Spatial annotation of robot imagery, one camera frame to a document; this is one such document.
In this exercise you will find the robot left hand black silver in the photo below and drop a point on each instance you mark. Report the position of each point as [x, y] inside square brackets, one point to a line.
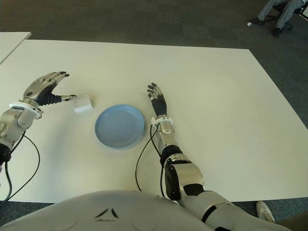
[41, 90]

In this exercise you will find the robot right hand black silver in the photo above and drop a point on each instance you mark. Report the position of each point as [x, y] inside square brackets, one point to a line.
[159, 104]

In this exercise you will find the white charger block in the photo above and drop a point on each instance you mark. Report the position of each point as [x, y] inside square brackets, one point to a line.
[83, 107]

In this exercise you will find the robot right arm silver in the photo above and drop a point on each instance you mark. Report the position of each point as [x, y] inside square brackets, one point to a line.
[187, 173]

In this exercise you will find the blue plastic plate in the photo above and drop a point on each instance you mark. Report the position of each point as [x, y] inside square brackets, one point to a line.
[120, 127]

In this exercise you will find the neighbouring white table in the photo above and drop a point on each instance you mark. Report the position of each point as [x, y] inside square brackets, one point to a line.
[12, 43]

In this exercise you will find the robot torso grey shell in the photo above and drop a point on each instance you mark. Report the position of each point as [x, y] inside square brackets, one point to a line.
[108, 211]

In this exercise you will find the black office chair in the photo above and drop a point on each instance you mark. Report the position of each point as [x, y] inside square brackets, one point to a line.
[272, 17]

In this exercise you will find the white sneaker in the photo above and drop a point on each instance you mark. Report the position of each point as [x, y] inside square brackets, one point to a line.
[264, 211]

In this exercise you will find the seated person in grey trousers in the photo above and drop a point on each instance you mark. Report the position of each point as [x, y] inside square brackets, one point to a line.
[282, 12]

